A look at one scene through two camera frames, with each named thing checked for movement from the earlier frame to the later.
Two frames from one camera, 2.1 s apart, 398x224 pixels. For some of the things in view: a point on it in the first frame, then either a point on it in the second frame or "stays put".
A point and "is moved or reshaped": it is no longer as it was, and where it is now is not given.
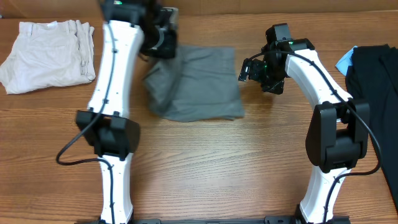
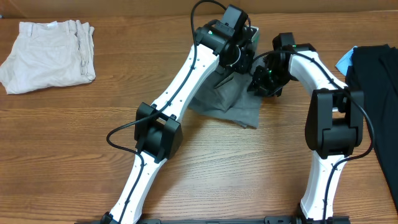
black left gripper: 168,50 → 242,65
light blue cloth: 346,61 stays put
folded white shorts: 46,55 stays put
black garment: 372,78 stays put
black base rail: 267,220 stays put
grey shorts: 199,83 is moved or reshaped
